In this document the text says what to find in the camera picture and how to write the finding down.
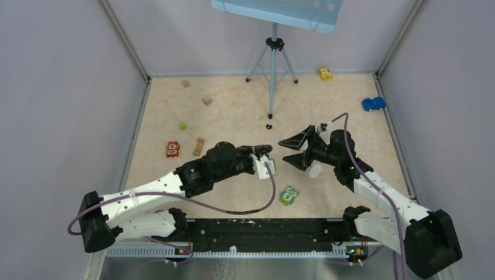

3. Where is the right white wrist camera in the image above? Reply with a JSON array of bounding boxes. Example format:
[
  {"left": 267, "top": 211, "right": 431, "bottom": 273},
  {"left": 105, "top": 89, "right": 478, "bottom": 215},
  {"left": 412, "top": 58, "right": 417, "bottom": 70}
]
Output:
[{"left": 315, "top": 122, "right": 333, "bottom": 137}]

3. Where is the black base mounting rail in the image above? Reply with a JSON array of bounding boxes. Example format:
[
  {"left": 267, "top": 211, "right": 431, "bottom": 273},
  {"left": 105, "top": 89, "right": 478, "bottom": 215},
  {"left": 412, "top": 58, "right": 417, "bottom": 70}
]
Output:
[{"left": 158, "top": 218, "right": 371, "bottom": 257}]

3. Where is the orange red animal block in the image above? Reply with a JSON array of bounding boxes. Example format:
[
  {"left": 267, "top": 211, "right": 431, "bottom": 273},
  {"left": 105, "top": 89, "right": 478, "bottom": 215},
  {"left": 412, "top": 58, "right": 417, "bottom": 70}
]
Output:
[{"left": 166, "top": 141, "right": 180, "bottom": 158}]

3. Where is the blue toy car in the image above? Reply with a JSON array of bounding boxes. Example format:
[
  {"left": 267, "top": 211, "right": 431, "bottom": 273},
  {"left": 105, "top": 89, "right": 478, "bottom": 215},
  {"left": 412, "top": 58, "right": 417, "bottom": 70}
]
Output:
[{"left": 361, "top": 96, "right": 386, "bottom": 111}]

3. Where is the light blue perforated board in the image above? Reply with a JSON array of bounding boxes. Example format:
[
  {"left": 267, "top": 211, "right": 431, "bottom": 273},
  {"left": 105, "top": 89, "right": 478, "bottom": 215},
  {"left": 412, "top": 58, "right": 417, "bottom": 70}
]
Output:
[{"left": 211, "top": 0, "right": 343, "bottom": 33}]

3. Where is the wooden cube block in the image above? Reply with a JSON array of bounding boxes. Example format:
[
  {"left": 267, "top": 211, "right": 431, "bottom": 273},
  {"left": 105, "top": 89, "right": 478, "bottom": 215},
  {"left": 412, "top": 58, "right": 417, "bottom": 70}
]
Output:
[{"left": 202, "top": 96, "right": 212, "bottom": 106}]

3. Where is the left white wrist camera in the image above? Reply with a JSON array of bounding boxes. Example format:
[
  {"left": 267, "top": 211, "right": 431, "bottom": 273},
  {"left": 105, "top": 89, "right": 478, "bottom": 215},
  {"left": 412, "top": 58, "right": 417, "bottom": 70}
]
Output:
[{"left": 250, "top": 154, "right": 277, "bottom": 180}]

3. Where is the wooden arch block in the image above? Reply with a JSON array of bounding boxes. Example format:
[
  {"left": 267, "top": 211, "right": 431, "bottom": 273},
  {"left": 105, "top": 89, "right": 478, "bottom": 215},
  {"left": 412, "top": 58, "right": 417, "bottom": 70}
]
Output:
[{"left": 193, "top": 137, "right": 205, "bottom": 156}]

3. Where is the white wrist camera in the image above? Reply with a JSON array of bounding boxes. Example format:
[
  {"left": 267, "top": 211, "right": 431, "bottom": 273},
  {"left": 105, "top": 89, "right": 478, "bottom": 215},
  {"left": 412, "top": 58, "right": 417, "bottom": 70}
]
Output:
[
  {"left": 250, "top": 154, "right": 277, "bottom": 180},
  {"left": 315, "top": 122, "right": 333, "bottom": 137}
]

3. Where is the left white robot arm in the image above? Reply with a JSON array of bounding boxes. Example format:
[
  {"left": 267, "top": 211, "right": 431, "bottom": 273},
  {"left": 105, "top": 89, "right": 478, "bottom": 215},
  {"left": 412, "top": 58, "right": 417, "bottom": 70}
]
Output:
[{"left": 68, "top": 142, "right": 276, "bottom": 253}]

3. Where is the white earbud charging case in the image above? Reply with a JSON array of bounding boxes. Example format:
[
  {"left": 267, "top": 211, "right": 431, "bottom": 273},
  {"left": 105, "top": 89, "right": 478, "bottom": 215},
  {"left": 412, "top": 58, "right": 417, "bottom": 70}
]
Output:
[{"left": 308, "top": 163, "right": 323, "bottom": 179}]

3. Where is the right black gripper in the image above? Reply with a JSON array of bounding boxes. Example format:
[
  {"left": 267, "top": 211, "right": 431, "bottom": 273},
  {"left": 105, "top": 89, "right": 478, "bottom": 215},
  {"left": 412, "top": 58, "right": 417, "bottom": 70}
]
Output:
[{"left": 279, "top": 125, "right": 340, "bottom": 170}]

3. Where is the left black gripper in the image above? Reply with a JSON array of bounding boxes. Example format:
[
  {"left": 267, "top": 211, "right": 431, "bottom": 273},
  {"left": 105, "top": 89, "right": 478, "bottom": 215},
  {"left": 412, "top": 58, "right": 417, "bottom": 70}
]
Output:
[{"left": 213, "top": 145, "right": 264, "bottom": 183}]

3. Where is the light blue tripod stand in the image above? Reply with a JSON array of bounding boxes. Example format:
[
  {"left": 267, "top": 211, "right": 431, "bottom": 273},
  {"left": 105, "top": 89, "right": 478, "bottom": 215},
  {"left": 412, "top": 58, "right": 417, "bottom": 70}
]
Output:
[{"left": 245, "top": 22, "right": 299, "bottom": 120}]

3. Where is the green owl number block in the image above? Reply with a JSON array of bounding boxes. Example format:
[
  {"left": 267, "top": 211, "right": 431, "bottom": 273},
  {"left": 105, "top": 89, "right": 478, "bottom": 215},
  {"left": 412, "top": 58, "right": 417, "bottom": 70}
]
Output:
[{"left": 278, "top": 185, "right": 299, "bottom": 206}]

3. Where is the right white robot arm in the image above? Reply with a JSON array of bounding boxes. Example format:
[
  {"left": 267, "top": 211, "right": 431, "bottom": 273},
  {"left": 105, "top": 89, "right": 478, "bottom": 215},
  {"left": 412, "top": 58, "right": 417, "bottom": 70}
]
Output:
[{"left": 278, "top": 125, "right": 463, "bottom": 279}]

